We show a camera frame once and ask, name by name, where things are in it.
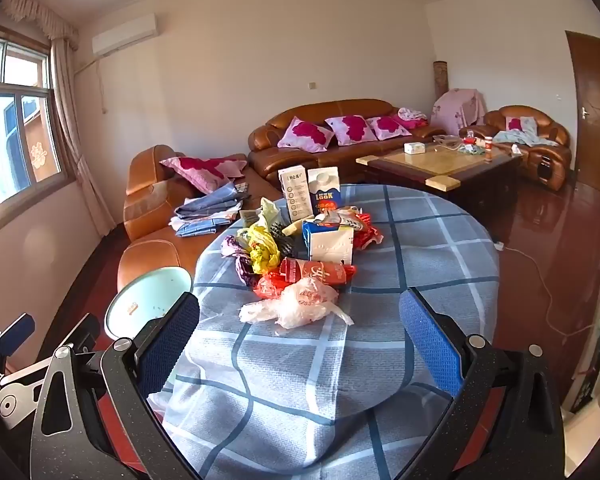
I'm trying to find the blue plaid tablecloth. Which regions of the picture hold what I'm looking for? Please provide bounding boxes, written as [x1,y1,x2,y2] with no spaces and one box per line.
[147,183,501,480]

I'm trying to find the white plastic bag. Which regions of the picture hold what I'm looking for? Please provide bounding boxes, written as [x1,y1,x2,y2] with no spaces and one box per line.
[239,277,355,330]

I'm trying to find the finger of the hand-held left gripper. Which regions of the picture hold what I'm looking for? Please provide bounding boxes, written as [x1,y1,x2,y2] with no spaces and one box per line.
[0,312,36,361]

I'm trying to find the white air conditioner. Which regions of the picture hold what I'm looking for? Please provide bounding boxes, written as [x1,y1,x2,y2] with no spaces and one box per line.
[91,14,158,57]

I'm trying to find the brown wooden door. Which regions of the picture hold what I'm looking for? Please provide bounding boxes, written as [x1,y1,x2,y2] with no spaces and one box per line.
[565,30,600,192]

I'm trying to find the red plastic bag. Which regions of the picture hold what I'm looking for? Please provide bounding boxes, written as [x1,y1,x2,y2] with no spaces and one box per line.
[254,256,356,300]

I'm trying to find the brown leather chaise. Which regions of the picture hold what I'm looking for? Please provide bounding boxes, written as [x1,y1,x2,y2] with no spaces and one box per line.
[117,145,286,296]

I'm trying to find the blue white crushed carton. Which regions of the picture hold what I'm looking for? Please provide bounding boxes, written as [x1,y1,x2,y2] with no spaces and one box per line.
[301,220,355,266]

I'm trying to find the sliding glass window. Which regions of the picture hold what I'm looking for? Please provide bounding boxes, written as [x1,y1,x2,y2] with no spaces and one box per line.
[0,35,68,206]

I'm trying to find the pink cloth cover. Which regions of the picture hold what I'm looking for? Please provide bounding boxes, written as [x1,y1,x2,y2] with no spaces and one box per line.
[430,88,488,128]

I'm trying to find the brown leather armchair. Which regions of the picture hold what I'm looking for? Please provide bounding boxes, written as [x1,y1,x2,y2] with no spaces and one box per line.
[459,105,573,192]

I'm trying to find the white orange printed wrapper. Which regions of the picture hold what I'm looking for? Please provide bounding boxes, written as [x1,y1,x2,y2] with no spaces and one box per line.
[316,206,361,228]

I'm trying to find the brown leather sofa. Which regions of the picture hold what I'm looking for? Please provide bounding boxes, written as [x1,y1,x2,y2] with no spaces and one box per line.
[247,99,451,186]

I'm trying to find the blue white milk carton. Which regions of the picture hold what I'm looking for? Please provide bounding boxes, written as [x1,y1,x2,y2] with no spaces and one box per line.
[307,166,342,213]

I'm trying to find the large pink floral pillow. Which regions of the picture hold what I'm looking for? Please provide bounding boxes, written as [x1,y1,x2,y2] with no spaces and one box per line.
[159,156,248,196]

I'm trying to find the pink curtain valance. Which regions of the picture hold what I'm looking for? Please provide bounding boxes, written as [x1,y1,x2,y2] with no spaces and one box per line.
[0,0,81,41]

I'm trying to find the light blue cloth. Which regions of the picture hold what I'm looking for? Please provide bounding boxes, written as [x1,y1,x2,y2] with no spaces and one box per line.
[492,130,561,148]

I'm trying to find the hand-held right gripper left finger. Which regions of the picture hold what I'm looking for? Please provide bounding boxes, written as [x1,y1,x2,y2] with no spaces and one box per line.
[30,290,201,480]

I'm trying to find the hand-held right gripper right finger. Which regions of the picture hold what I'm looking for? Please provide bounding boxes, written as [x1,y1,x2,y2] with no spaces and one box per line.
[399,287,566,480]

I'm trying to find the purple snack wrapper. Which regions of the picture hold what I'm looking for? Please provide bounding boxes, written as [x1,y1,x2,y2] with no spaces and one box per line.
[221,234,258,288]

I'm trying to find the pale green plastic bag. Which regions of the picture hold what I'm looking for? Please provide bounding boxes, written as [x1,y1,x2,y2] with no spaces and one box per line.
[257,197,282,233]

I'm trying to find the grey knitted cloth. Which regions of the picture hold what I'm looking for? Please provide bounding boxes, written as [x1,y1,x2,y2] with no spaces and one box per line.
[271,220,296,258]

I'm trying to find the wooden coffee table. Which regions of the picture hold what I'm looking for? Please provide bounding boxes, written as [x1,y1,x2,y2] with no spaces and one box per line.
[355,139,523,211]

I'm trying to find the rolled bamboo mat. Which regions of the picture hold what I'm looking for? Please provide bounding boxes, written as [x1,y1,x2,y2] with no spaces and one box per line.
[433,60,448,101]

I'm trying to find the white blue tall carton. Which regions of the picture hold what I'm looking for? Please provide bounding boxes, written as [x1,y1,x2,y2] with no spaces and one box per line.
[278,166,312,223]

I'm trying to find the yellow snack wrapper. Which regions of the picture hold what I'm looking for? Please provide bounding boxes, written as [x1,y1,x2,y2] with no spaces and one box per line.
[247,224,282,273]

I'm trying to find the white power cable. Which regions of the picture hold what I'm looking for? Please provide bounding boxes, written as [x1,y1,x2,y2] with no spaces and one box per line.
[494,241,600,336]

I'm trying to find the pink crumpled cloth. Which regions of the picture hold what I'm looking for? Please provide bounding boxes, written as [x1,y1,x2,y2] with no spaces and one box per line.
[394,107,429,131]

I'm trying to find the pink curtain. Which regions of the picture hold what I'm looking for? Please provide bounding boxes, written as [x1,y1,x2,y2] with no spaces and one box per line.
[49,35,116,238]

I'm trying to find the mint green cartoon bin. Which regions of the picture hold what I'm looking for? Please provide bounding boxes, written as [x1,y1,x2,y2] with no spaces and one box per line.
[105,266,193,341]

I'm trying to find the folded blue bed sheets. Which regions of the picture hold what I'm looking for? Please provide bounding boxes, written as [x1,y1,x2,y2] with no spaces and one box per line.
[169,183,245,237]

